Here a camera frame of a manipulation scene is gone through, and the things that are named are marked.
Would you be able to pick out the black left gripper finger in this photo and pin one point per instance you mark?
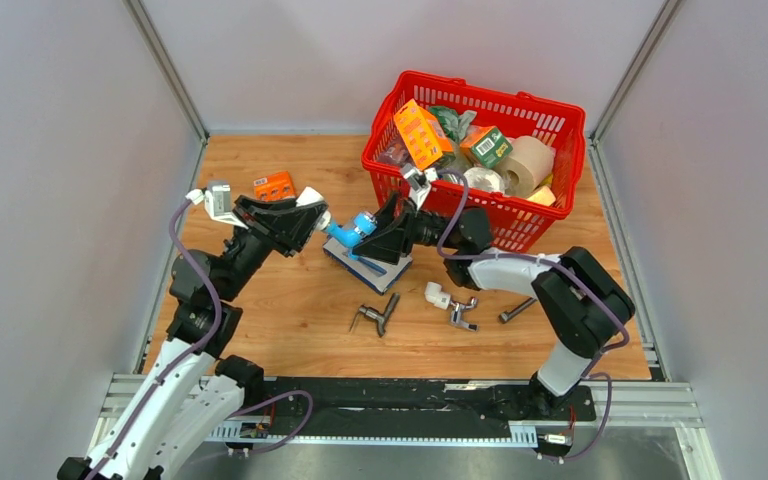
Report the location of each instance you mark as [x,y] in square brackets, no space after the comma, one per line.
[292,240]
[273,215]

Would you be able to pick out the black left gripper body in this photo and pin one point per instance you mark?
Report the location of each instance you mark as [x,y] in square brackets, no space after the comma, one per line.
[240,254]

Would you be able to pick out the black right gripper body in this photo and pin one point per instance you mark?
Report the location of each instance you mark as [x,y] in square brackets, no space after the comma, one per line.
[427,228]

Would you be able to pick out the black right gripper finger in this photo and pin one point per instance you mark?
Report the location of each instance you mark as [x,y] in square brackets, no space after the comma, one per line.
[396,210]
[388,245]

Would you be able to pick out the blue plastic water faucet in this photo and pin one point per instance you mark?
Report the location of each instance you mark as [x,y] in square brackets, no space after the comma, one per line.
[352,233]

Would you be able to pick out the white plastic pipe elbow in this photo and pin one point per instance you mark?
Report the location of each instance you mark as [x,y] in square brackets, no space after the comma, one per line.
[310,197]

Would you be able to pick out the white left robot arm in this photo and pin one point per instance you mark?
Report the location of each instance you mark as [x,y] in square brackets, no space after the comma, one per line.
[191,388]

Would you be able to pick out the white pipe elbow second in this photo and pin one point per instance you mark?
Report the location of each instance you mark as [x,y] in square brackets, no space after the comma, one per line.
[436,296]

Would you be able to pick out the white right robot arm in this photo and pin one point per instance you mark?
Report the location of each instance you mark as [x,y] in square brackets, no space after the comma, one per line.
[586,308]

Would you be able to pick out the blue grey razor box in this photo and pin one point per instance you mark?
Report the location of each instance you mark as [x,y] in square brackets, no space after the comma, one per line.
[379,276]

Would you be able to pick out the orange blister pack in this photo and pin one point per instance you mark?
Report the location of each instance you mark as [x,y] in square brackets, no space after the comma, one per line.
[274,187]

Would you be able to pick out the red plastic shopping basket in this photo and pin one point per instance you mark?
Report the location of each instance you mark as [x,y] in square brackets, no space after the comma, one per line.
[516,222]

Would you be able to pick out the white wrapped roll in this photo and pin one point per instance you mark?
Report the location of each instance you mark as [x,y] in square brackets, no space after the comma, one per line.
[485,179]

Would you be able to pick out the dark metal faucet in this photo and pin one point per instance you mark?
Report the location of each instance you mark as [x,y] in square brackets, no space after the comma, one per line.
[379,318]
[508,315]

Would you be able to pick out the yellow sponge block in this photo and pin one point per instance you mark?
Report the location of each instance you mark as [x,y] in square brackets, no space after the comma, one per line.
[542,196]

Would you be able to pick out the beige toilet paper roll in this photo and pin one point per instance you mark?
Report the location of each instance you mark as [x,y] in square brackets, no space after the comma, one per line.
[528,163]

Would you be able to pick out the green small box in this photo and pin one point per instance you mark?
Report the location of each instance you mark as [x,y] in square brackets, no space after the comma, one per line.
[485,146]

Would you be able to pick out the dark metal faucet right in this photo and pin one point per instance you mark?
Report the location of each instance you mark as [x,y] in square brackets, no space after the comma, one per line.
[508,315]

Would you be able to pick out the orange carton box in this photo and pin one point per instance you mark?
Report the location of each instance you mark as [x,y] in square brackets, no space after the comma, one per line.
[423,136]

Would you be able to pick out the green plastic bag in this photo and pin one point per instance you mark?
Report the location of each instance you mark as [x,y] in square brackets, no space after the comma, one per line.
[455,125]

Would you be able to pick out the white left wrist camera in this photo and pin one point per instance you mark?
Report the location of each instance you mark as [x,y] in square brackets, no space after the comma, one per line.
[217,201]

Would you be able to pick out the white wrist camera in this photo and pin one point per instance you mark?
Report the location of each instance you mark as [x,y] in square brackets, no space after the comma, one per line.
[420,182]
[217,201]

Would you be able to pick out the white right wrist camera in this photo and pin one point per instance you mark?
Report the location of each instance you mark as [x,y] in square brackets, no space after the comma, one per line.
[420,182]

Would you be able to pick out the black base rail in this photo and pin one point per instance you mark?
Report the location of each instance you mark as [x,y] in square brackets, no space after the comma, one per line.
[412,408]

